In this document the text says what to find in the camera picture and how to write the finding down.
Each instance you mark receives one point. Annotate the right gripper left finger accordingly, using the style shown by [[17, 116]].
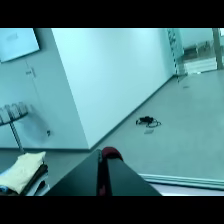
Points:
[[83, 178]]

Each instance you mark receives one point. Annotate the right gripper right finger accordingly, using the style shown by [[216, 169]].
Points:
[[128, 181]]

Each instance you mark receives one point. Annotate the red garment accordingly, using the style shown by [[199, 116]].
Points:
[[111, 153]]

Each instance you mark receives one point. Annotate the dark brown garment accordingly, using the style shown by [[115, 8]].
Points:
[[36, 178]]

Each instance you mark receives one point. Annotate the cream garment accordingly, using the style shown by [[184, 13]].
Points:
[[21, 170]]

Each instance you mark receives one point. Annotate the wall screen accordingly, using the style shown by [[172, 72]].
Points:
[[16, 43]]

